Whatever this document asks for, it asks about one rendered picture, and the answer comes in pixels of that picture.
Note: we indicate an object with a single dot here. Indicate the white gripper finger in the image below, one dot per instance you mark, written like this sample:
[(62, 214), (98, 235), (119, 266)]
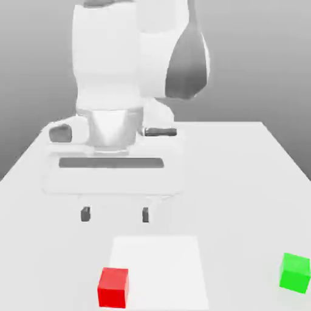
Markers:
[(85, 211), (145, 211)]

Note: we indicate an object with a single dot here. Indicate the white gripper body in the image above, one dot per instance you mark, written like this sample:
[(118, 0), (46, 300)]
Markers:
[(111, 177)]

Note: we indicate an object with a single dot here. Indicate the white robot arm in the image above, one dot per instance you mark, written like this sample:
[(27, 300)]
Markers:
[(107, 60)]

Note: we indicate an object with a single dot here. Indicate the small red cube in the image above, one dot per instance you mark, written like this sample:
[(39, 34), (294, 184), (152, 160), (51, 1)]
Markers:
[(113, 288)]

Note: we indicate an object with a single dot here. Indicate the small green cube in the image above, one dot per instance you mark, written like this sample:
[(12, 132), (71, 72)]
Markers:
[(294, 273)]

